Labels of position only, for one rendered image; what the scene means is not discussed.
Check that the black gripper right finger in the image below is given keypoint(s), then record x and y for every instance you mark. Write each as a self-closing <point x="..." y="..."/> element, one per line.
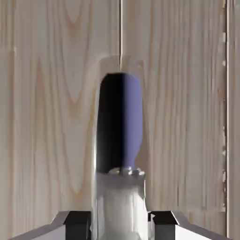
<point x="163" y="227"/>

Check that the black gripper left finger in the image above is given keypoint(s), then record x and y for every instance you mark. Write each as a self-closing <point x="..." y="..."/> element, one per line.
<point x="76" y="226"/>

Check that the light wood drawer front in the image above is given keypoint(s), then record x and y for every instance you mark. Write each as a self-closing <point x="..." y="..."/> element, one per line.
<point x="52" y="112"/>
<point x="180" y="112"/>

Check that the light wood cabinet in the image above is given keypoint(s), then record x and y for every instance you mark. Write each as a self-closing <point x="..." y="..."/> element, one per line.
<point x="234" y="120"/>

